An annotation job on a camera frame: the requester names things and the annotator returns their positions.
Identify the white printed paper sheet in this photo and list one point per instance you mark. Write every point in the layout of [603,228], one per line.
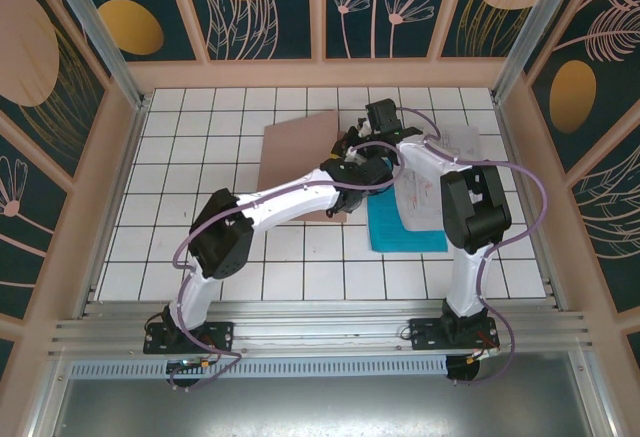
[422,202]

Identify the brown cardboard folder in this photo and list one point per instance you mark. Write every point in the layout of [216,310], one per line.
[295,157]

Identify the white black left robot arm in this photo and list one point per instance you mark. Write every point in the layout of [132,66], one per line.
[285,202]

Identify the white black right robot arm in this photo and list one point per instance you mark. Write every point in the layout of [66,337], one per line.
[470,282]

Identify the steel sheet panel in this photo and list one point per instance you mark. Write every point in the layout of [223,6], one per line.
[320,407]

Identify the aluminium side rail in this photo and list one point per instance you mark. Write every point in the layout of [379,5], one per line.
[129,157]
[511,147]

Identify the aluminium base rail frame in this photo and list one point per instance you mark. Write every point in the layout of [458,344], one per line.
[320,327]

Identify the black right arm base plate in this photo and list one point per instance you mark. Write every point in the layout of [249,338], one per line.
[425,337]

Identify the aluminium corner post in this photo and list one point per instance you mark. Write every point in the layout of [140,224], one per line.
[96,32]
[529,32]

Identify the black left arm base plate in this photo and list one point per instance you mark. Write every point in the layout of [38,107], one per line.
[220,337]

